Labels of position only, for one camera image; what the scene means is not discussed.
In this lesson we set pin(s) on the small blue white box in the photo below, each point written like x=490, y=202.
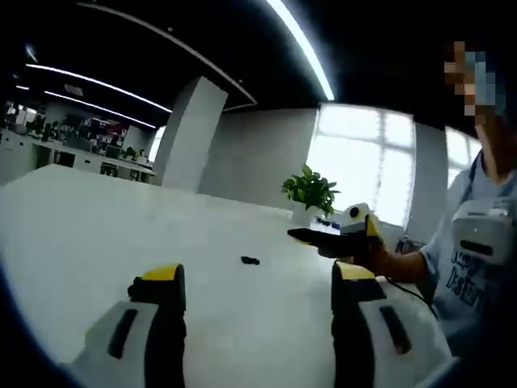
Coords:
x=329, y=225

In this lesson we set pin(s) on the green potted plant white pot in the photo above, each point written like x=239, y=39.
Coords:
x=311, y=192

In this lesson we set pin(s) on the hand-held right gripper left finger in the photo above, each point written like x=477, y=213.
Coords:
x=165, y=323

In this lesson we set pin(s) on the narrow bright window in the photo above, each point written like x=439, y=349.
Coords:
x=462, y=157

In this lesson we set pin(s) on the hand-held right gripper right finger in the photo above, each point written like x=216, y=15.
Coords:
x=355, y=323

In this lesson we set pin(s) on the row of white office desks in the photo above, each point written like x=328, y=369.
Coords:
x=81, y=155

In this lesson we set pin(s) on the black plastic buckle part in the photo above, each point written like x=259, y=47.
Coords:
x=249, y=260

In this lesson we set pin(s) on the person's left hand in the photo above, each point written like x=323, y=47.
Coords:
x=373, y=258

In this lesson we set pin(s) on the white ceiling light strip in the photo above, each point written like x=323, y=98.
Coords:
x=101, y=107
x=101, y=83
x=307, y=44

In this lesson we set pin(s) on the white VR headset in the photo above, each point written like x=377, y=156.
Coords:
x=482, y=232

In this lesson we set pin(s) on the person in grey printed shirt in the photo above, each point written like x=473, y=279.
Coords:
x=472, y=291

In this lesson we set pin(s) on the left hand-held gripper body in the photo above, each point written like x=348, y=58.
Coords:
x=354, y=220

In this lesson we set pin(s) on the large bright window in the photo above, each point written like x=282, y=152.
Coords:
x=359, y=161

